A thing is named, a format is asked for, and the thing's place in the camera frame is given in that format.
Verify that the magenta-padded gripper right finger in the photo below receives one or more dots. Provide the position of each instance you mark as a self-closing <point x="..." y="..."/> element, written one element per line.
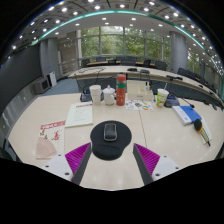
<point x="163" y="165"/>

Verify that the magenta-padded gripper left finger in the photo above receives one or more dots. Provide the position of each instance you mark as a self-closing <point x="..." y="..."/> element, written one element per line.
<point x="58" y="165"/>

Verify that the black computer mouse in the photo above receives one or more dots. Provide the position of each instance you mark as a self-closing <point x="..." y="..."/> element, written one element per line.
<point x="110" y="132"/>

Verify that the black mouse pad with wrist rest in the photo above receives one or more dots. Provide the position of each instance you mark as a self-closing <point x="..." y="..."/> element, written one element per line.
<point x="111" y="150"/>

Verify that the red and white leaflet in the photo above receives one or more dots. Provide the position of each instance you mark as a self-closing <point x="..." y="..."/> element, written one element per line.
<point x="50" y="140"/>

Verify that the white printed pamphlet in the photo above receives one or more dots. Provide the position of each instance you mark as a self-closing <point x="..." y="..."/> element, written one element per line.
<point x="79" y="115"/>

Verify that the white paper sheet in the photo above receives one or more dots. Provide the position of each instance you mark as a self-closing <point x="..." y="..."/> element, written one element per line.
<point x="207" y="131"/>

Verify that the colourful sticker sheet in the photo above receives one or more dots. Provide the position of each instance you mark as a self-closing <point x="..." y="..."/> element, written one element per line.
<point x="139" y="105"/>

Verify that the dark conference microphone unit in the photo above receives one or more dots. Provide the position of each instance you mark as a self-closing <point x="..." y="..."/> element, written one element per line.
<point x="85" y="97"/>
<point x="171" y="101"/>

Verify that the green printed paper cup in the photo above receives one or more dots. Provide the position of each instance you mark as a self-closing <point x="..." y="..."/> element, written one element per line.
<point x="162" y="98"/>

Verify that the white cardboard box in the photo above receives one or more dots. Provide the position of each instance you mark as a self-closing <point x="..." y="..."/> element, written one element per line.
<point x="140" y="91"/>

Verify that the white paper cup stack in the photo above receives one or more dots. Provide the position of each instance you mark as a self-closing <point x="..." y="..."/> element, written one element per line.
<point x="95" y="95"/>

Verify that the grey boxy floor appliance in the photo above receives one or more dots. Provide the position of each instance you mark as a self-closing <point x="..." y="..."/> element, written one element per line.
<point x="41" y="86"/>

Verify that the red bottle with green band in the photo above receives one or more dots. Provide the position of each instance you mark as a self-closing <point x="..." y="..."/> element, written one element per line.
<point x="121" y="91"/>

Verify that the white lidded mug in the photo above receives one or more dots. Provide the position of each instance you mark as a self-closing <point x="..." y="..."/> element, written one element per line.
<point x="109" y="96"/>

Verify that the grey round column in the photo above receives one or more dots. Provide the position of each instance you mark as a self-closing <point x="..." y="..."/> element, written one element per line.
<point x="49" y="60"/>
<point x="179" y="53"/>

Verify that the long curved conference desk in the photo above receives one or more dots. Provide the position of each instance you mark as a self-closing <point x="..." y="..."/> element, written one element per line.
<point x="110" y="70"/>

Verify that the black office chairs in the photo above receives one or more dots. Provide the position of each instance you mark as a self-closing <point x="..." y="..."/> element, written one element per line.
<point x="128" y="62"/>

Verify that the round ceiling lights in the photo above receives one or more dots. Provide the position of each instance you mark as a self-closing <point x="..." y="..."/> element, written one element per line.
<point x="97" y="7"/>

